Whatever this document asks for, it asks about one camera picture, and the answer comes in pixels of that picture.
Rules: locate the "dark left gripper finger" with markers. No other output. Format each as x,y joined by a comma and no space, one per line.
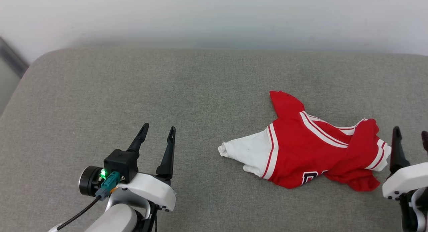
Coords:
167,155
138,140

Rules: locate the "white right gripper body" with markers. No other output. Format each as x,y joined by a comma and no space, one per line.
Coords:
406,180

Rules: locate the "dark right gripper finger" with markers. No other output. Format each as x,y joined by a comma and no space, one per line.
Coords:
397,151
425,141

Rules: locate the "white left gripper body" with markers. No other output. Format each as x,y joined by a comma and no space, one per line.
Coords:
150,190

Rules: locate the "red basketball jersey white sleeves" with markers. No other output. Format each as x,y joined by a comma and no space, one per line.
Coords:
301,148

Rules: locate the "grey fabric sofa seat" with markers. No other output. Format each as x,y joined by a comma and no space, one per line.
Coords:
214,91

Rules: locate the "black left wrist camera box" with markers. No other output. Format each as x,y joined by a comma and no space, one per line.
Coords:
122,163

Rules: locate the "teal left camera connector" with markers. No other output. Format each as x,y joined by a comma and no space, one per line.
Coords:
108,185

